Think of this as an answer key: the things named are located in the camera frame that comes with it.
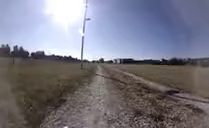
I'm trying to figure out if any tall pale pole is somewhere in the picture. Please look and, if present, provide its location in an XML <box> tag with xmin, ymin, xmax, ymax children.
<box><xmin>79</xmin><ymin>0</ymin><xmax>92</xmax><ymax>70</ymax></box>

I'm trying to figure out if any dry grass field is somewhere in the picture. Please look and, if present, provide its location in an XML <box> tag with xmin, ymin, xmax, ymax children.
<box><xmin>106</xmin><ymin>63</ymin><xmax>209</xmax><ymax>101</ymax></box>
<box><xmin>0</xmin><ymin>56</ymin><xmax>98</xmax><ymax>128</ymax></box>

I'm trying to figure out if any row of distant buildings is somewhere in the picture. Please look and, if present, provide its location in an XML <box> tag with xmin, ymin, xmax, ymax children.
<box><xmin>112</xmin><ymin>56</ymin><xmax>209</xmax><ymax>68</ymax></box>

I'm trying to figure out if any pale gravel track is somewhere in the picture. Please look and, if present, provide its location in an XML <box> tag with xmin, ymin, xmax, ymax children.
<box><xmin>38</xmin><ymin>64</ymin><xmax>209</xmax><ymax>128</ymax></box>

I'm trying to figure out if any row of dark trees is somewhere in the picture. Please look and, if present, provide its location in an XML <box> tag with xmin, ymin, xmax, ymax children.
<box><xmin>0</xmin><ymin>43</ymin><xmax>90</xmax><ymax>64</ymax></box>

